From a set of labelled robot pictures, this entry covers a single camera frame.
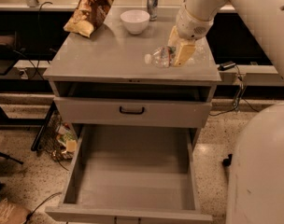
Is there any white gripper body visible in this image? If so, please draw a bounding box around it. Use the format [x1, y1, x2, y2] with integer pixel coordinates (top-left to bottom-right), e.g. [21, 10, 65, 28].
[176, 5, 213, 40]

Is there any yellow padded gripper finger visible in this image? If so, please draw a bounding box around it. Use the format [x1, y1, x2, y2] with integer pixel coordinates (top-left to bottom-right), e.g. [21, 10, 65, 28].
[173, 39, 195, 67]
[168, 26, 178, 47]

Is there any clear plastic water bottle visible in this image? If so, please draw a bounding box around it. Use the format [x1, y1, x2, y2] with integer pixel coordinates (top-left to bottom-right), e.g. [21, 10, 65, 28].
[144, 46, 206, 68]

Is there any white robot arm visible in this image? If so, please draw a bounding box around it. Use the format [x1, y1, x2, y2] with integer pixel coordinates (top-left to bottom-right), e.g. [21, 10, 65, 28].
[176, 0, 284, 224]

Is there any grey drawer cabinet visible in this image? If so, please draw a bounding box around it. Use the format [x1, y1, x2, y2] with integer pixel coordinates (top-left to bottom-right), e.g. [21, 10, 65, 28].
[44, 7, 220, 134]

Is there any closed grey upper drawer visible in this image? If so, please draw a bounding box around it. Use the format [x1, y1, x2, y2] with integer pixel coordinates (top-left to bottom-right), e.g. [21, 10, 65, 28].
[54, 97, 211, 128]

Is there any open grey lower drawer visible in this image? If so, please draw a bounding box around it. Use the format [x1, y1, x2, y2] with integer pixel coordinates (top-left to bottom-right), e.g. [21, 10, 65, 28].
[45, 125, 212, 224]

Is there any white ceramic bowl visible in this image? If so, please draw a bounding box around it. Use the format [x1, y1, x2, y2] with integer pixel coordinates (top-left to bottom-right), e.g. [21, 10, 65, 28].
[121, 9, 149, 35]

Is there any black power adapter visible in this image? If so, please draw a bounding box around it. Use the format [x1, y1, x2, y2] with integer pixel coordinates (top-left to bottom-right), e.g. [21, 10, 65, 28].
[218, 61, 235, 71]

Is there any silver drink can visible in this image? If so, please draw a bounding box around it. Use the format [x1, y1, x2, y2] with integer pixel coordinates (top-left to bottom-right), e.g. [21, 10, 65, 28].
[147, 0, 158, 21]

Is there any brown chip bag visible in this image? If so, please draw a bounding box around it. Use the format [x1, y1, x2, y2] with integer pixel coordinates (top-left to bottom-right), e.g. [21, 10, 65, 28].
[64, 0, 114, 37]

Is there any tan shoe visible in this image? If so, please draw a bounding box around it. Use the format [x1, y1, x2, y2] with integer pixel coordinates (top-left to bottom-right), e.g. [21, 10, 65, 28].
[0, 199, 30, 224]

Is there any black floor cable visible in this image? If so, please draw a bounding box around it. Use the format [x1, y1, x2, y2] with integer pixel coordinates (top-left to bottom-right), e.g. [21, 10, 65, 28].
[208, 64, 262, 117]

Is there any black drawer handle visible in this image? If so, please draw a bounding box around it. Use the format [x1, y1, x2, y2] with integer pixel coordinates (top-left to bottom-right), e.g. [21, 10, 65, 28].
[119, 106, 145, 115]

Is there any black metal cart frame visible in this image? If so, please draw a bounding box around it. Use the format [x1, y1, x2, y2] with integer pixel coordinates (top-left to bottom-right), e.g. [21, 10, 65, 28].
[222, 154, 233, 167]

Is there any black wire basket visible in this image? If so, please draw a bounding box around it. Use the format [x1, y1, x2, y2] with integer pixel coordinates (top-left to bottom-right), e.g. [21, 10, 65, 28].
[31, 103, 76, 161]

